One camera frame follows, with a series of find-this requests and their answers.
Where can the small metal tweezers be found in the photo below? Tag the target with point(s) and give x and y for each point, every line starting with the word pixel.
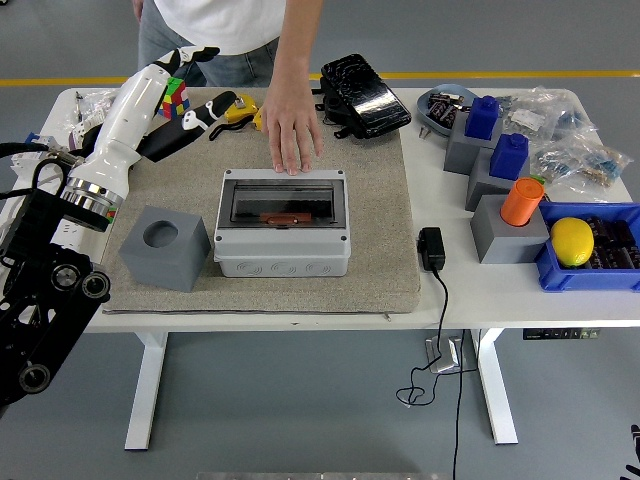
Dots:
pixel 425 132

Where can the white circuit breaker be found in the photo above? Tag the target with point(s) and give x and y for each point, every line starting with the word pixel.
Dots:
pixel 39 139

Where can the black table control panel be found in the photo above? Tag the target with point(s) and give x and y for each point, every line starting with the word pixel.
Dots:
pixel 560 333

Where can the blue plastic block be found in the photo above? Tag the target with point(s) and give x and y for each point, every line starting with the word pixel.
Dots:
pixel 509 157
pixel 482 117

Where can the person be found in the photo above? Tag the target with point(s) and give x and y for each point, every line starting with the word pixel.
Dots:
pixel 220 20

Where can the person's right hand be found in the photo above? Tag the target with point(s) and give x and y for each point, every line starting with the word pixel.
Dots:
pixel 138 9

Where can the grey-brown mat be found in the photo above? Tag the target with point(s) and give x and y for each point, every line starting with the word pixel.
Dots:
pixel 280 295

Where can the blue-grey dish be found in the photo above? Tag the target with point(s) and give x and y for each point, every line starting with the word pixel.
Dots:
pixel 425 112

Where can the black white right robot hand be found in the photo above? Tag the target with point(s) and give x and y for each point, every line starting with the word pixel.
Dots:
pixel 635 452

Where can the clear bag of brown parts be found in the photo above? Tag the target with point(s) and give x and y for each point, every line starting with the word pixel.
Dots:
pixel 600 165

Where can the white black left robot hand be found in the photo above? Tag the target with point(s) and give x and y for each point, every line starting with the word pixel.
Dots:
pixel 125 125

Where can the grey plastic junction box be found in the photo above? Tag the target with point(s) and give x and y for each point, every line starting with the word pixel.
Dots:
pixel 280 250

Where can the black power adapter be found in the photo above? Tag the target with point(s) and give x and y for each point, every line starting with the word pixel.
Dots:
pixel 431 247

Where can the clear bag with white label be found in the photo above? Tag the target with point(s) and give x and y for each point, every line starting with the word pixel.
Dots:
pixel 527 117

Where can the blue plastic bin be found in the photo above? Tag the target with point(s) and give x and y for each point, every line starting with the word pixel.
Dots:
pixel 590 280

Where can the black wrapped batteries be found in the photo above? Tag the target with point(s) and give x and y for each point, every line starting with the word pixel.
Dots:
pixel 442 110

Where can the large colourful puzzle cube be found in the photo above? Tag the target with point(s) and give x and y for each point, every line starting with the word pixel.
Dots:
pixel 175 97

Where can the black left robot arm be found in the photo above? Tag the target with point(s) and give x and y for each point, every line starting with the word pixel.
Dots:
pixel 45 300

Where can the orange cylinder battery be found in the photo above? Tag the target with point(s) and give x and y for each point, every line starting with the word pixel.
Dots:
pixel 285 218
pixel 520 202

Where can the black glossy pouch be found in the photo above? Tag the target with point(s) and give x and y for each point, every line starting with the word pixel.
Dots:
pixel 367 97

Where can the grey holder block with hole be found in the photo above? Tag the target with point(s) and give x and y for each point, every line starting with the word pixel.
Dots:
pixel 165 262

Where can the clear bag of white parts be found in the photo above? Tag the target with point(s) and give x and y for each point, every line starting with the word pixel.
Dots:
pixel 95 105

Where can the person's left forearm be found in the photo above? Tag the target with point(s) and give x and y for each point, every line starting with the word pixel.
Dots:
pixel 297 45

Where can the silver metal bracket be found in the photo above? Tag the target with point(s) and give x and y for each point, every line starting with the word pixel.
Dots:
pixel 445 357

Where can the white table leg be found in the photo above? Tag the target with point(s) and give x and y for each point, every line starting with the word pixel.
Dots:
pixel 495 390
pixel 145 390

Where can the clear bag of blue parts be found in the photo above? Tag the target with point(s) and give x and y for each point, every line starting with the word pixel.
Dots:
pixel 575 122

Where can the person's left hand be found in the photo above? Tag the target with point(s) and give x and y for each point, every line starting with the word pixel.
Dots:
pixel 292 125

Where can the transparent hinged box lid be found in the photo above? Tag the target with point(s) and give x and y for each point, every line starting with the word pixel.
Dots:
pixel 280 195

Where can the small green object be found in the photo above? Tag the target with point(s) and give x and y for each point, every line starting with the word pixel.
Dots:
pixel 538 178

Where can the yellow lemon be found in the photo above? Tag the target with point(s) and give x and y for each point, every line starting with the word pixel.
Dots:
pixel 572 242

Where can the black capacitors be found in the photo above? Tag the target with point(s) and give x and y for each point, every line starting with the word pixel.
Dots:
pixel 617 240

